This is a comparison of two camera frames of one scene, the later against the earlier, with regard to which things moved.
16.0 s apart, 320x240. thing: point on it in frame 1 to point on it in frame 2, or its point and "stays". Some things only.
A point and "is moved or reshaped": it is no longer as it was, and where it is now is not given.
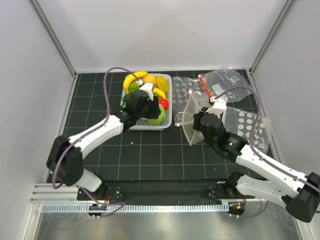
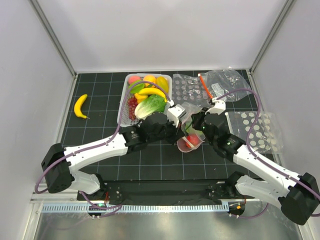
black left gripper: x=155 y=110 to x=177 y=133
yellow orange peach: x=150 y=78 stays
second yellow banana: x=159 y=92 stays
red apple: x=164 y=102 to x=193 y=139
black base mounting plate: x=163 y=191 stays
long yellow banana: x=130 y=77 to x=77 y=106
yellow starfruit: x=161 y=82 stays
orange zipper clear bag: x=217 y=82 stays
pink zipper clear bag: x=191 y=107 is moved or reshaped
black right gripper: x=197 y=120 stays
